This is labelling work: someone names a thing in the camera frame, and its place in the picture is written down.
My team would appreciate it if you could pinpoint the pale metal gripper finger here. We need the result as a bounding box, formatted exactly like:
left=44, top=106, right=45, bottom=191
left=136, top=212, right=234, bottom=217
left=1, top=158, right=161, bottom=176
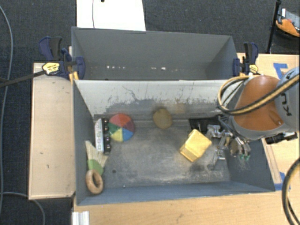
left=208, top=137, right=227, bottom=171
left=206, top=124, right=226, bottom=138

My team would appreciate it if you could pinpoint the yellow sponge block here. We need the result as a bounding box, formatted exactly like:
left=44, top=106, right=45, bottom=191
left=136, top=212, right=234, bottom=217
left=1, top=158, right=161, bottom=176
left=179, top=128, right=213, bottom=163

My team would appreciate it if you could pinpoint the grey metal bin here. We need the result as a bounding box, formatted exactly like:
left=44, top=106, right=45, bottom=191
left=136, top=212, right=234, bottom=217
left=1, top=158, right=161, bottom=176
left=71, top=26, right=276, bottom=206

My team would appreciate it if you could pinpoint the multicoloured segmented ball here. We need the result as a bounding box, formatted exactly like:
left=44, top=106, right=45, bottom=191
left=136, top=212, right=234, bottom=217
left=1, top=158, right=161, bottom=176
left=108, top=112, right=135, bottom=143

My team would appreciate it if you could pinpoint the white and black toy packet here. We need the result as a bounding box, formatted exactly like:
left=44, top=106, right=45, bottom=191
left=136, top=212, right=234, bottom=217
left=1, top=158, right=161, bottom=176
left=94, top=118, right=113, bottom=154

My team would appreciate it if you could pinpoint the white shuttlecock with green base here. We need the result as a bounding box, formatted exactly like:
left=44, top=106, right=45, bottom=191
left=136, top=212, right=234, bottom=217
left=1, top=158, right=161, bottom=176
left=84, top=140, right=109, bottom=176

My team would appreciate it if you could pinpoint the pale wood flat board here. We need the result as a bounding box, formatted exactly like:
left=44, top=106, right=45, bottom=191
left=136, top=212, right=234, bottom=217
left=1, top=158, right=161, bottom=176
left=28, top=62, right=77, bottom=200

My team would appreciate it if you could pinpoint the black cylinder on white bracket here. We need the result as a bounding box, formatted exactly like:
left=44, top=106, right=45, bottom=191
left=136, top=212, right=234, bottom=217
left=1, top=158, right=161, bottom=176
left=264, top=132, right=298, bottom=145

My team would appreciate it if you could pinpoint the pale wooden ring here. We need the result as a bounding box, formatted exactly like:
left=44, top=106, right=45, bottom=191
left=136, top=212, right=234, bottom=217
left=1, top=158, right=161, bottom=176
left=85, top=169, right=104, bottom=195

